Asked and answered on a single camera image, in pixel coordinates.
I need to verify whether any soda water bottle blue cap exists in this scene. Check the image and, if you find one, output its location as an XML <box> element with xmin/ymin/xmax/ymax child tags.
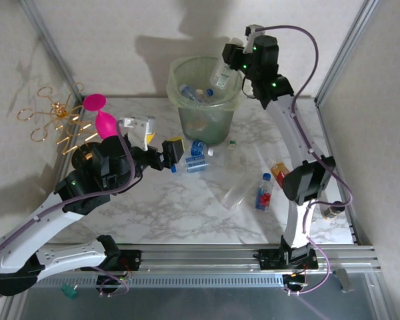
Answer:
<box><xmin>170</xmin><ymin>156</ymin><xmax>210</xmax><ymax>174</ymax></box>

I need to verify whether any clear bottle green label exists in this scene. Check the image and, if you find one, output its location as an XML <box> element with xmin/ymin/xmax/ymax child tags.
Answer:
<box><xmin>209</xmin><ymin>61</ymin><xmax>236</xmax><ymax>89</ymax></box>

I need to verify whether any clear bottle blue barcode label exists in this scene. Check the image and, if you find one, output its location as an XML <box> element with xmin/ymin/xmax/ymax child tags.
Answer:
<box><xmin>199</xmin><ymin>87</ymin><xmax>217</xmax><ymax>103</ymax></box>

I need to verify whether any pepsi label bottle blue cap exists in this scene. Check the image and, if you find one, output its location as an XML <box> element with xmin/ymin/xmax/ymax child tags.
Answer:
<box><xmin>178</xmin><ymin>83</ymin><xmax>201</xmax><ymax>103</ymax></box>

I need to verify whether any small clear bottle green collar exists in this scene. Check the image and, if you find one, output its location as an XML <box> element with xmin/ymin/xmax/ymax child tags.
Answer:
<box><xmin>223</xmin><ymin>139</ymin><xmax>244</xmax><ymax>167</ymax></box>

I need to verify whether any large clear plastic bottle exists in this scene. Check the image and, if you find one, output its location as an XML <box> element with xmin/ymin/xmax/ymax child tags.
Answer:
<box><xmin>219</xmin><ymin>171</ymin><xmax>254</xmax><ymax>211</ymax></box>

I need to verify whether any clear bottle red flower label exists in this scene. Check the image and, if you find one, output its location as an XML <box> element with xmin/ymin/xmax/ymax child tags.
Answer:
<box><xmin>254</xmin><ymin>172</ymin><xmax>274</xmax><ymax>213</ymax></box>

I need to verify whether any green translucent trash bin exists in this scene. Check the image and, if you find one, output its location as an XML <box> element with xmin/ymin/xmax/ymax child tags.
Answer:
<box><xmin>169</xmin><ymin>55</ymin><xmax>244</xmax><ymax>147</ymax></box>

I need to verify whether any green plastic bin liner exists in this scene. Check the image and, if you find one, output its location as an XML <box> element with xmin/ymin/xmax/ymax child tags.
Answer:
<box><xmin>166</xmin><ymin>55</ymin><xmax>246</xmax><ymax>113</ymax></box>

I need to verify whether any pink plastic wine glass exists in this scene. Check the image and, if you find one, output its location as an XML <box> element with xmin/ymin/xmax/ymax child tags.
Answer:
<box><xmin>82</xmin><ymin>93</ymin><xmax>119</xmax><ymax>139</ymax></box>

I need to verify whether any green terminal connector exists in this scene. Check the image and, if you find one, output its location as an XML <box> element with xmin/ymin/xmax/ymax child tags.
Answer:
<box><xmin>60</xmin><ymin>283</ymin><xmax>79</xmax><ymax>299</ymax></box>

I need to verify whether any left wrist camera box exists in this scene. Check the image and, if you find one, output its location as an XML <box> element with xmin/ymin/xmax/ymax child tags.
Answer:
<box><xmin>118</xmin><ymin>114</ymin><xmax>156</xmax><ymax>149</ymax></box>

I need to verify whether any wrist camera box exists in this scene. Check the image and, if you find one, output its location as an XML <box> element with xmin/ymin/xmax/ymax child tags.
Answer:
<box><xmin>243</xmin><ymin>23</ymin><xmax>267</xmax><ymax>51</ymax></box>
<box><xmin>118</xmin><ymin>114</ymin><xmax>156</xmax><ymax>149</ymax></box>

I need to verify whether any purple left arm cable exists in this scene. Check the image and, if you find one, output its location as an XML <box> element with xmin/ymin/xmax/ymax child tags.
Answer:
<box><xmin>0</xmin><ymin>119</ymin><xmax>144</xmax><ymax>297</ymax></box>

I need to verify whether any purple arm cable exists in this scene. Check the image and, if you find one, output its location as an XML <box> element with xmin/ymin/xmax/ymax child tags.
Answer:
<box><xmin>258</xmin><ymin>25</ymin><xmax>356</xmax><ymax>297</ymax></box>
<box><xmin>0</xmin><ymin>119</ymin><xmax>144</xmax><ymax>297</ymax></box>

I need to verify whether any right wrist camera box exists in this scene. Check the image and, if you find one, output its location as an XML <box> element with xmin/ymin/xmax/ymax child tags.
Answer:
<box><xmin>243</xmin><ymin>23</ymin><xmax>267</xmax><ymax>51</ymax></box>

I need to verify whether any gold wire stand black base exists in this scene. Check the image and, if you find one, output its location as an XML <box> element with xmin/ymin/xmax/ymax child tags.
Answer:
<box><xmin>17</xmin><ymin>82</ymin><xmax>103</xmax><ymax>174</ymax></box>

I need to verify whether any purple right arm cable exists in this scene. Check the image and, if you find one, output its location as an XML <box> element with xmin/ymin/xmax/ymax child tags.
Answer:
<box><xmin>258</xmin><ymin>25</ymin><xmax>356</xmax><ymax>297</ymax></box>

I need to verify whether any aluminium frame post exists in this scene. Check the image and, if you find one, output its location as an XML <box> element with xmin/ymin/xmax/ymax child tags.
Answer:
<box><xmin>314</xmin><ymin>0</ymin><xmax>379</xmax><ymax>107</ymax></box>
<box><xmin>18</xmin><ymin>0</ymin><xmax>86</xmax><ymax>103</ymax></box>

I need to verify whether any aluminium table side rail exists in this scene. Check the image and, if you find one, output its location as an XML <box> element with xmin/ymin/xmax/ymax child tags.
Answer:
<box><xmin>315</xmin><ymin>98</ymin><xmax>361</xmax><ymax>246</ymax></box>

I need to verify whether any aluminium front rail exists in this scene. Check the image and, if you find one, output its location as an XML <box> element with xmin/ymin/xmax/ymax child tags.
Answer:
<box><xmin>16</xmin><ymin>245</ymin><xmax>383</xmax><ymax>277</ymax></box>

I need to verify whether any slotted grey cable duct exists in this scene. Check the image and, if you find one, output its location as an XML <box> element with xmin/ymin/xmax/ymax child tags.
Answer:
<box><xmin>28</xmin><ymin>275</ymin><xmax>286</xmax><ymax>288</ymax></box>

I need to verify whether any grey metal bracket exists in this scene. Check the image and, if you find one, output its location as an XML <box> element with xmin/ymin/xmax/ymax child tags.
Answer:
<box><xmin>333</xmin><ymin>268</ymin><xmax>354</xmax><ymax>294</ymax></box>

